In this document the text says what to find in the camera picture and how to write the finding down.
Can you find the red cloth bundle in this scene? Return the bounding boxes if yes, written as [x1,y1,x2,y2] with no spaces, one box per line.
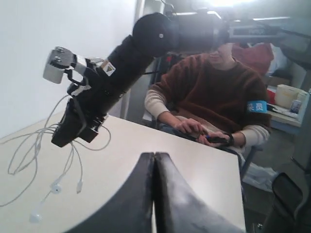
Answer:
[232,44,274,76]

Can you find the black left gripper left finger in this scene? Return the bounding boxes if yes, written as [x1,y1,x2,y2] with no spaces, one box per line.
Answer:
[68,152,155,233]

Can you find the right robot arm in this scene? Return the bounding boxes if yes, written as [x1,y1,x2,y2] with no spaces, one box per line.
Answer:
[43,10,311,147]

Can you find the black handheld controller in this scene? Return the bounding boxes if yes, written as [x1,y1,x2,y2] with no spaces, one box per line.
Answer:
[206,135,228,144]

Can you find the seated person in brown sweater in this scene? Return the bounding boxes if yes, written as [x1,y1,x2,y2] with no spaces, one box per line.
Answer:
[145,43,271,154]

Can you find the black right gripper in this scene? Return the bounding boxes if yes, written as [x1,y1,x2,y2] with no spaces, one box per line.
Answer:
[52,60,126,148]

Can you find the white plastic bag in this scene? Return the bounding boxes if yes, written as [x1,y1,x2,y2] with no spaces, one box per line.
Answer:
[242,163,278,193]

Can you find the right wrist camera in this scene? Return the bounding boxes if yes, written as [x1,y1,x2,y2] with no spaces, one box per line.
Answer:
[43,47,87,86]

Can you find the white earphone cable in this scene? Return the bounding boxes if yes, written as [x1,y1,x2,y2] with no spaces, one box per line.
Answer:
[0,94,112,223]

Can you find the white plastic container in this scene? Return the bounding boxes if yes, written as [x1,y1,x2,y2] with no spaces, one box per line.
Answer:
[275,84,301,109]

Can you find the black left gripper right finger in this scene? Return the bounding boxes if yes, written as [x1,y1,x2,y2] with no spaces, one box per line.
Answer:
[154,152,245,233]

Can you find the person's right hand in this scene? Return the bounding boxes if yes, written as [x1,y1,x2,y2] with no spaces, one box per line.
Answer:
[174,118,206,134]

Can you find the person's left hand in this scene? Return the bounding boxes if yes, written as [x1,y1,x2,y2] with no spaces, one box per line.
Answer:
[198,132,234,147]

